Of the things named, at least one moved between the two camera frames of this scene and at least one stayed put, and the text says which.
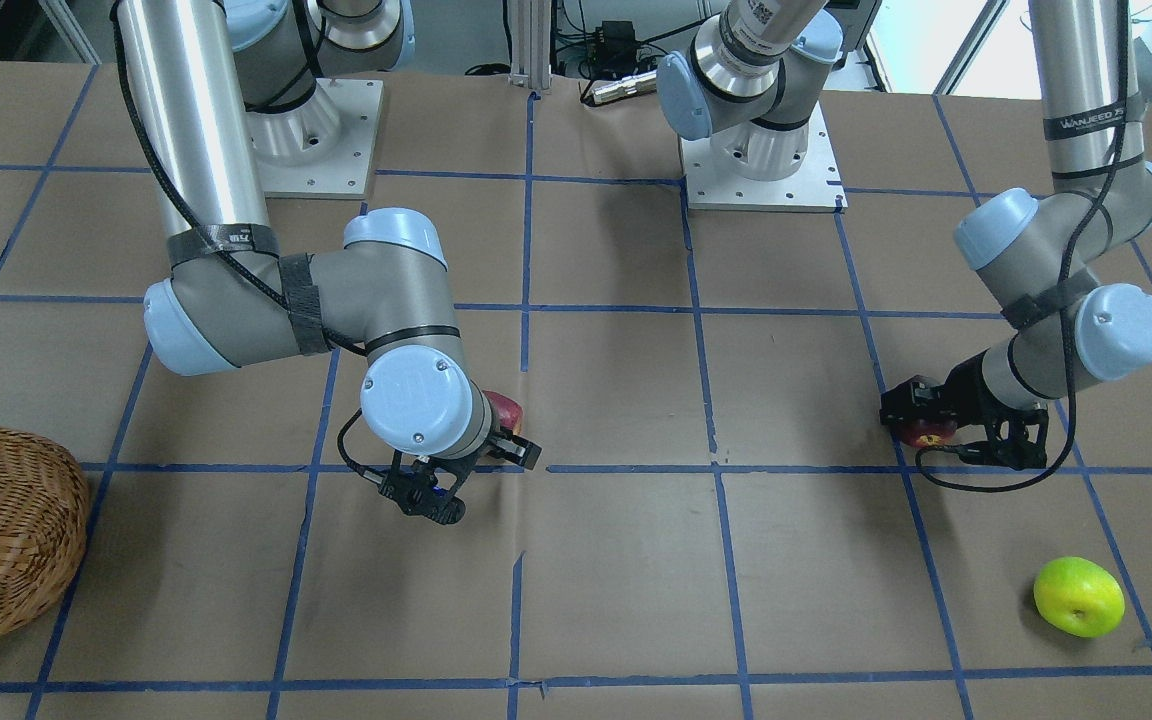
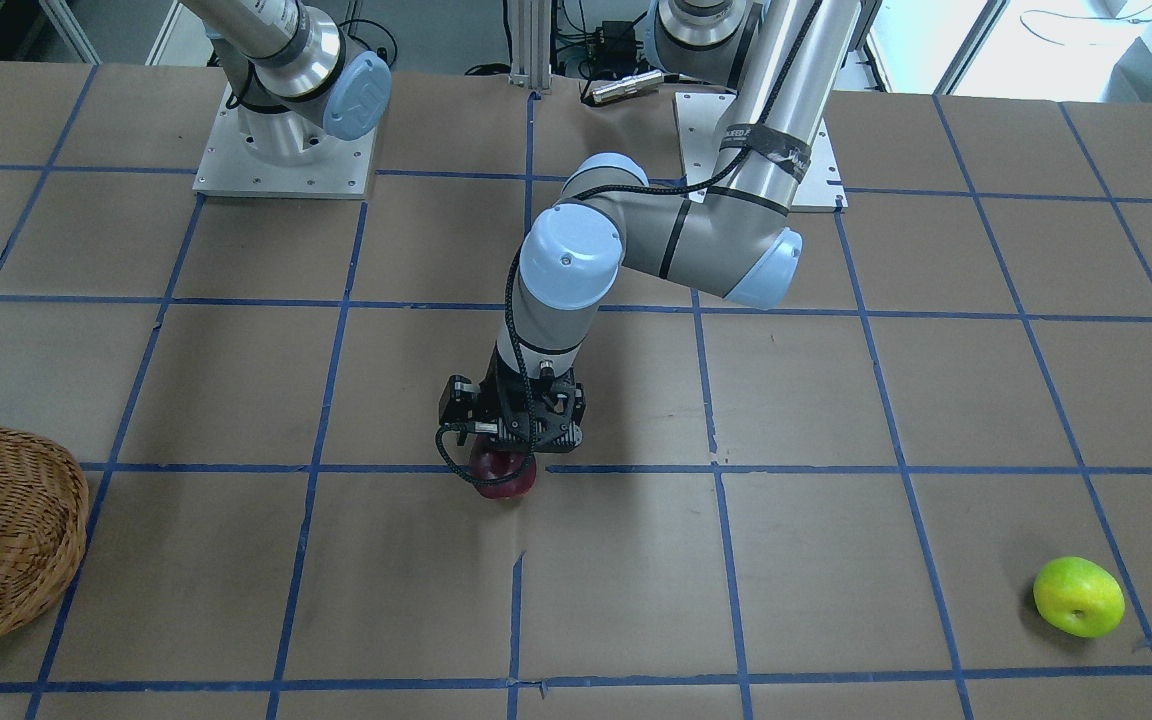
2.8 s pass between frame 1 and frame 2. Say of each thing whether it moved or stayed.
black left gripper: moved
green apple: stayed
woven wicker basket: stayed
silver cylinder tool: stayed
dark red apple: moved
